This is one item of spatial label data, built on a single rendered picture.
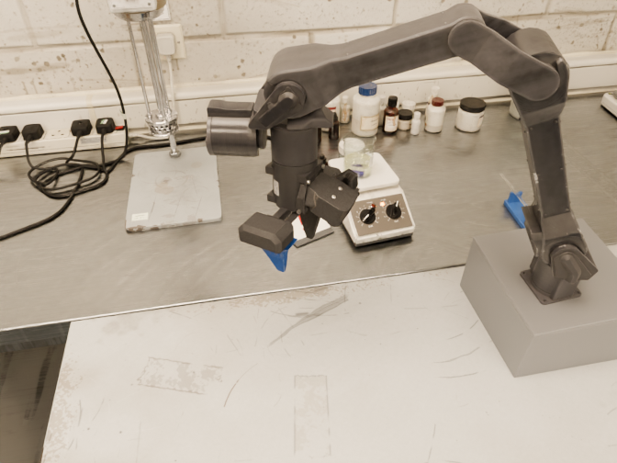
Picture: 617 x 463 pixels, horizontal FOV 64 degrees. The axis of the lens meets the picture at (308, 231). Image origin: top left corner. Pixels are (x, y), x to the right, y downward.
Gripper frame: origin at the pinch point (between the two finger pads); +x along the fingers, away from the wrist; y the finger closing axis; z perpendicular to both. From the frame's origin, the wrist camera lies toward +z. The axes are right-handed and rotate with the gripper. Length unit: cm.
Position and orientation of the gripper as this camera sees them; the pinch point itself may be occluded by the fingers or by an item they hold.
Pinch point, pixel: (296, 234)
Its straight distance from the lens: 68.6
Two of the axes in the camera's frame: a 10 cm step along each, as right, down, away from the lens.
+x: 0.0, 8.0, 6.0
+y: 4.7, -5.3, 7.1
